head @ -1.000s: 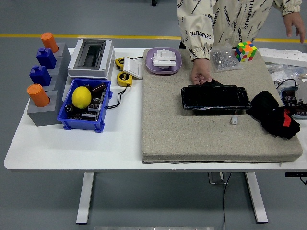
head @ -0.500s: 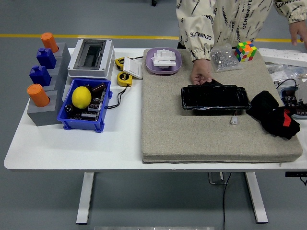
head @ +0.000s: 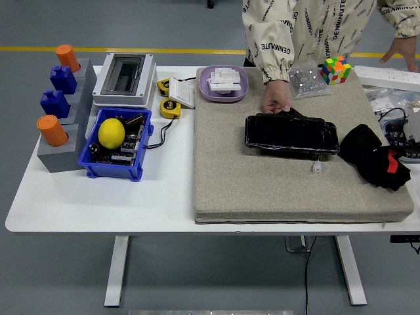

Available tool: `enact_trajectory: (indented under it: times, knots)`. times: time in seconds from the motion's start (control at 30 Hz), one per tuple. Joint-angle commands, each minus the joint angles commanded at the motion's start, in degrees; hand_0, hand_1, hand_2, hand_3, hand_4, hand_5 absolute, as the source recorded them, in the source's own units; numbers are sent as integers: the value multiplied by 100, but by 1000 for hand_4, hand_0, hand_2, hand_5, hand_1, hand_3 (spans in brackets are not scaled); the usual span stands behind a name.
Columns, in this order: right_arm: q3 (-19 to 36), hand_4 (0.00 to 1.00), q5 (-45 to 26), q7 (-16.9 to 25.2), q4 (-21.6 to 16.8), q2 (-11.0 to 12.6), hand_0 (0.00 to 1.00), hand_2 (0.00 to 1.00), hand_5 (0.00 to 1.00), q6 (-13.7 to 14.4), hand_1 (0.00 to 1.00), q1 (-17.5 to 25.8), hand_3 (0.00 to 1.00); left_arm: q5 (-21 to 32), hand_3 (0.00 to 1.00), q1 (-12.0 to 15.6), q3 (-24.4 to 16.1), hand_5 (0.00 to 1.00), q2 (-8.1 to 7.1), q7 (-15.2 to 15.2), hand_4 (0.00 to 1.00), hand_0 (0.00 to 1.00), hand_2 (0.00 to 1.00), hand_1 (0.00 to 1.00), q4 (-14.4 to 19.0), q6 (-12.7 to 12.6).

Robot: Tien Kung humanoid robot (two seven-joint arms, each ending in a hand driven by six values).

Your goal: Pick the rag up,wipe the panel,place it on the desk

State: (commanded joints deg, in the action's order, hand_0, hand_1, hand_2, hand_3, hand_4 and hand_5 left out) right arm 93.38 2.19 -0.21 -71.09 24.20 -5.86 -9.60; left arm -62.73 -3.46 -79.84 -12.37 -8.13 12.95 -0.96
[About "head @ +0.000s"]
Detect person's right hand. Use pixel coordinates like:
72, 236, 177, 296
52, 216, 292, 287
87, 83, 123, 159
261, 79, 294, 115

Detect person's left hand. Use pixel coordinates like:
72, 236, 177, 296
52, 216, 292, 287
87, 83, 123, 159
379, 36, 419, 73

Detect black rag with red tag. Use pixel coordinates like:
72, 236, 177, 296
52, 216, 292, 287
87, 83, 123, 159
337, 123, 411, 191

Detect white power strip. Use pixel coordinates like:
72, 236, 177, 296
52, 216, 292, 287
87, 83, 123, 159
353, 65, 420, 93

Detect clear bag of metal parts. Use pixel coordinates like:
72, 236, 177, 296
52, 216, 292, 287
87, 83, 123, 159
287, 62, 333, 100

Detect clear plastic bags pile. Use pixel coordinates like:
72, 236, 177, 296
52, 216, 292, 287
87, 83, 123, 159
362, 84, 420, 116

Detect colourful puzzle cube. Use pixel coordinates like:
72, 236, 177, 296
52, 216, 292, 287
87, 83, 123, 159
320, 56, 352, 86

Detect purple tray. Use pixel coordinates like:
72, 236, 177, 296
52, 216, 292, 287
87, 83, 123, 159
198, 64, 249, 103

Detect person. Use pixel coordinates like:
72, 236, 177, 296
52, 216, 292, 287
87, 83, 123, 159
241, 0, 420, 85

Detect grey-brown mat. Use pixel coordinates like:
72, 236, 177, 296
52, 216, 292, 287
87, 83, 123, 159
193, 66, 415, 225

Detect light blue parts tray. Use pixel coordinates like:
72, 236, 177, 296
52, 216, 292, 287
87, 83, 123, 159
380, 118, 420, 164

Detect yellow tape measure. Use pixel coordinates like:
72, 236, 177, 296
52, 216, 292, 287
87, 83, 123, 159
159, 97, 182, 119
156, 77, 172, 97

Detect grey metal foot plate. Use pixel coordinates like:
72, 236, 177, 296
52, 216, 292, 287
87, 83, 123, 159
284, 235, 312, 253

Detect grey white distribution box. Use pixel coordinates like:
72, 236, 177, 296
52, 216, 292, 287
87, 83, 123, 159
92, 52, 158, 109

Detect black circuit board with capacitors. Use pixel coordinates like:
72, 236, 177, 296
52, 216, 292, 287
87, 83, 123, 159
87, 113, 147, 165

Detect yellow lemon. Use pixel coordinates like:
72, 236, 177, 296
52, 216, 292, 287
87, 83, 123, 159
98, 117, 126, 150

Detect blue plastic bin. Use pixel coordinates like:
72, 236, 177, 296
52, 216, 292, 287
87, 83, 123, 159
77, 106, 154, 182

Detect black table control box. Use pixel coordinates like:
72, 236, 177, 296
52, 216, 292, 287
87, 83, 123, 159
389, 234, 420, 244

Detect grey stepped block holder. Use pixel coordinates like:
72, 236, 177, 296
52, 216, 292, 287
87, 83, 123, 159
36, 58, 98, 173

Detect white table leg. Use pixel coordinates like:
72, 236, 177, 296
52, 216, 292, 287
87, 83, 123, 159
334, 235, 367, 306
104, 235, 130, 308

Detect orange cylinder peg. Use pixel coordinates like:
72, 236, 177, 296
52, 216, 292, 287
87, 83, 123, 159
54, 44, 81, 73
36, 114, 70, 147

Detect blue block peg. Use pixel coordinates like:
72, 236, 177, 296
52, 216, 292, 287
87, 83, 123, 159
39, 89, 72, 119
49, 65, 78, 95

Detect stack of white switch parts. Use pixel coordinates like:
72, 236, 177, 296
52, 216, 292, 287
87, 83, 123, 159
207, 65, 243, 95

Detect grey metal bracket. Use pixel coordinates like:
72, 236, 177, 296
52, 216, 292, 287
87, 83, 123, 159
402, 108, 420, 142

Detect white wall switch plate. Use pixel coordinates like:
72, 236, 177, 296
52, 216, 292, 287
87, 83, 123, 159
168, 77, 197, 109

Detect thin black wire pair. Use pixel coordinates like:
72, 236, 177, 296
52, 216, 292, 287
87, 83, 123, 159
144, 115, 180, 150

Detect black power cable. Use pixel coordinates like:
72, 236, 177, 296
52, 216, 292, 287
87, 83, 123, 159
303, 235, 318, 315

